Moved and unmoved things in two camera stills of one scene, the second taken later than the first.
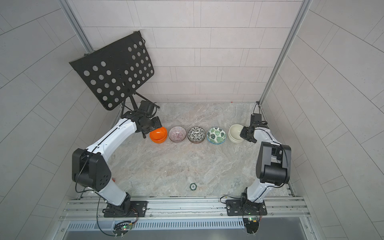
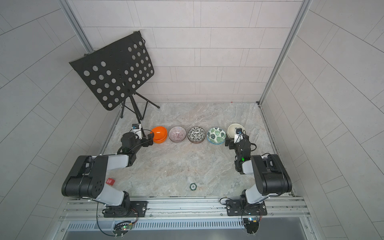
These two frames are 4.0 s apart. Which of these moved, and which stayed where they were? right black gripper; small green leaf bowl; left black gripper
Moved: right black gripper; left black gripper
Stayed: small green leaf bowl
